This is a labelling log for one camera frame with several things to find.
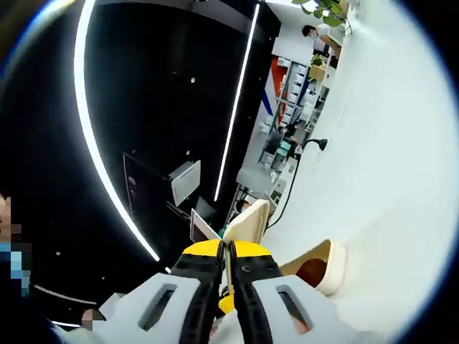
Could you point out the large potted green plant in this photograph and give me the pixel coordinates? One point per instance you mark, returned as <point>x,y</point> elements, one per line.
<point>331,19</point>

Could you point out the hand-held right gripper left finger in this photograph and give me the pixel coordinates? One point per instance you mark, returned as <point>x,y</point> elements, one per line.
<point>168,304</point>

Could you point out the straight ceiling light strip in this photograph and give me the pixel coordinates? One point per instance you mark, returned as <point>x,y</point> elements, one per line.
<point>236,104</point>

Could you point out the ceiling air conditioner unit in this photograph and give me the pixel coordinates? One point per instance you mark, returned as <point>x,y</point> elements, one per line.
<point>185,186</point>

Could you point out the silver laptop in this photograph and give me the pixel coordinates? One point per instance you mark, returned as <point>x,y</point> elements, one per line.
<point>201,225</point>

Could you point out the storage shelf with white boxes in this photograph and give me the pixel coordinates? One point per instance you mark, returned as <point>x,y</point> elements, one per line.
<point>295,93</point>

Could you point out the small green plant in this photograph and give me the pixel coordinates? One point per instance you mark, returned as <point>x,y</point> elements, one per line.
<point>317,61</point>

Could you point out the beige cutlery case lid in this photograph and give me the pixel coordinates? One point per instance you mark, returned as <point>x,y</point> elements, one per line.
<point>247,222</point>

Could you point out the brown wooden utensil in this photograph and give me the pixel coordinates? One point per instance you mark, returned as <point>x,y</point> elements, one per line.
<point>312,269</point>

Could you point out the curved ceiling light strip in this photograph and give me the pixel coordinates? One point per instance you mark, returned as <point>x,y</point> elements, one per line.
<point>86,118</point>

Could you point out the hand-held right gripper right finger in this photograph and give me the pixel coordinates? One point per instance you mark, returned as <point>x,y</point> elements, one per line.
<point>279,308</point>

